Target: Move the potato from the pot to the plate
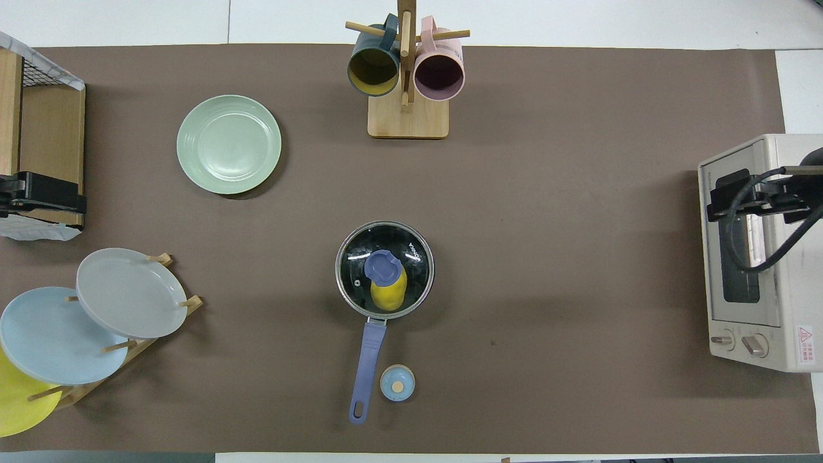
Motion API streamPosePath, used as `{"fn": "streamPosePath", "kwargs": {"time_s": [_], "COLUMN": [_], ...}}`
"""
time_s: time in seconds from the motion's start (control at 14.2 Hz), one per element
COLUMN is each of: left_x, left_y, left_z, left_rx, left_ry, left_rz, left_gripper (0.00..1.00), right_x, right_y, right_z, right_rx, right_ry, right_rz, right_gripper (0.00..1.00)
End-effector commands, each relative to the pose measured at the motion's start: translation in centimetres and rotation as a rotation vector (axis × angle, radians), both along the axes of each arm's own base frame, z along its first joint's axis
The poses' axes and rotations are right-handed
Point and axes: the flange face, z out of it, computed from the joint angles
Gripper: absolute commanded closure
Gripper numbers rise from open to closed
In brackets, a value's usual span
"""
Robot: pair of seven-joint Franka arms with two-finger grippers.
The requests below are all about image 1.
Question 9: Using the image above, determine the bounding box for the glass lid with blue knob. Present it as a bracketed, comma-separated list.
[336, 222, 435, 320]

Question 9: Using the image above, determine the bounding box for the brown table mat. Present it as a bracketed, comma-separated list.
[0, 44, 818, 454]

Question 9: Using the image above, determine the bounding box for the dark saucepan with blue handle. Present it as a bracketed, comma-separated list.
[335, 221, 435, 425]

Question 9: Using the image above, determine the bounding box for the white patterned plastic sheet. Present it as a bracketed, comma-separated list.
[0, 31, 86, 91]
[0, 214, 83, 242]

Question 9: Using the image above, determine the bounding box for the light blue plate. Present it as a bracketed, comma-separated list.
[0, 287, 129, 386]

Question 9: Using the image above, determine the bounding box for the grey plate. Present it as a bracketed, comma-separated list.
[76, 248, 188, 340]

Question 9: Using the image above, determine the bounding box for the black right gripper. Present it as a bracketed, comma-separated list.
[706, 168, 821, 224]

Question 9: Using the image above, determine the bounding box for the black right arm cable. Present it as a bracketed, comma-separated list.
[727, 166, 823, 274]

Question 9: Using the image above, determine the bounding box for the dark teal mug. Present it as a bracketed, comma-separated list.
[347, 14, 401, 98]

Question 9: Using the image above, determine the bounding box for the yellow potato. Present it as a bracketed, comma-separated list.
[370, 267, 408, 313]

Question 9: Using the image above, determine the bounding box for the pink mug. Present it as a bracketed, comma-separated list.
[413, 16, 466, 102]

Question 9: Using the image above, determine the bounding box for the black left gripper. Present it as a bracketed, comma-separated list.
[0, 172, 87, 218]

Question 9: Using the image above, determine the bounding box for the beige toaster oven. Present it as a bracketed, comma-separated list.
[698, 134, 823, 374]

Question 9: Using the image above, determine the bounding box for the yellow plate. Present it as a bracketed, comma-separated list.
[0, 347, 63, 438]

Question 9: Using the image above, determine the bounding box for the wooden plate rack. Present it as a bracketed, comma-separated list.
[27, 253, 204, 409]

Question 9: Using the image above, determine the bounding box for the wooden shelf with wire basket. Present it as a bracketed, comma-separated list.
[0, 48, 86, 229]

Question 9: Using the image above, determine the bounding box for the wooden mug tree stand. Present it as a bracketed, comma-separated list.
[345, 0, 471, 140]

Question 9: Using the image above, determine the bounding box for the green plate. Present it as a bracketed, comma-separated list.
[177, 95, 282, 195]

